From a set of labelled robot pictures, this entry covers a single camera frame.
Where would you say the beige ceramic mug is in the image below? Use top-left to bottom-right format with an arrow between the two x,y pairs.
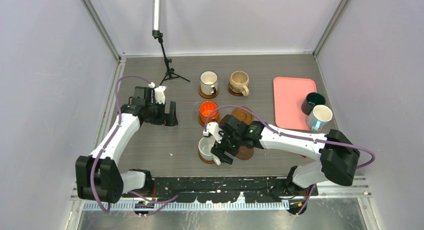
229,71 -> 250,96

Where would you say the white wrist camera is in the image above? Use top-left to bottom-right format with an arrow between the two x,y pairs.
148,82 -> 167,104
202,122 -> 223,143

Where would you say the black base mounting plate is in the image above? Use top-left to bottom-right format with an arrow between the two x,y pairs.
135,177 -> 308,204

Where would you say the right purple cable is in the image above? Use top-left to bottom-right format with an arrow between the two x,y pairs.
203,105 -> 376,217

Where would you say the dark walnut wooden coaster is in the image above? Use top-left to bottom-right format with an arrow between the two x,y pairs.
236,146 -> 255,160

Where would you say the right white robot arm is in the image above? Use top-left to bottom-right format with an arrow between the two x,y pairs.
203,114 -> 360,195

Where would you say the aluminium frame rail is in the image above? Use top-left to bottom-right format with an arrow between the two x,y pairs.
70,176 -> 373,212

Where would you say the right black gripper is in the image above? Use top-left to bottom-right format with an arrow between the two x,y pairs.
210,129 -> 243,164

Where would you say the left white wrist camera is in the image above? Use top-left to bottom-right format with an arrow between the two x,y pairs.
148,82 -> 167,104

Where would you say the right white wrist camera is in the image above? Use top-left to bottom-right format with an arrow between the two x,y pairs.
202,122 -> 223,143

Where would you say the cream ceramic mug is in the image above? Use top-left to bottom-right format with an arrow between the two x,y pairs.
199,71 -> 219,95

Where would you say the white ceramic mug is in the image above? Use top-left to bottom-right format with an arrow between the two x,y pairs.
198,137 -> 222,166

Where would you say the light blue ceramic mug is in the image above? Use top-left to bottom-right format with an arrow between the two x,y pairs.
306,105 -> 333,131

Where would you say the pink plastic tray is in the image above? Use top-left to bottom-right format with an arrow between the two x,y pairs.
273,77 -> 317,131

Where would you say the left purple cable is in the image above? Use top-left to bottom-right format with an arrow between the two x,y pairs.
90,75 -> 179,217

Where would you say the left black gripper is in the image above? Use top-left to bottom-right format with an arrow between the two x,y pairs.
145,100 -> 177,127

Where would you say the black tripod with silver pole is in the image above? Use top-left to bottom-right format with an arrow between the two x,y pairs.
151,0 -> 191,85

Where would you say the orange ceramic mug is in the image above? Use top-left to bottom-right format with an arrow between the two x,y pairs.
199,101 -> 219,117

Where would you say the purple cable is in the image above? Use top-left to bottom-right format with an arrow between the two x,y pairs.
203,105 -> 376,217
90,75 -> 179,217

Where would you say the brown wooden coaster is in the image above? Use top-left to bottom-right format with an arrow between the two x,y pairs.
198,86 -> 220,99
231,107 -> 255,125
198,113 -> 221,127
198,152 -> 215,164
227,85 -> 243,96

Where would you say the dark green ceramic mug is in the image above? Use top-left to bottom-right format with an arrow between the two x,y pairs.
301,92 -> 327,115

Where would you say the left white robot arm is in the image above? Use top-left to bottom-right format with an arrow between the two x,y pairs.
75,86 -> 178,204

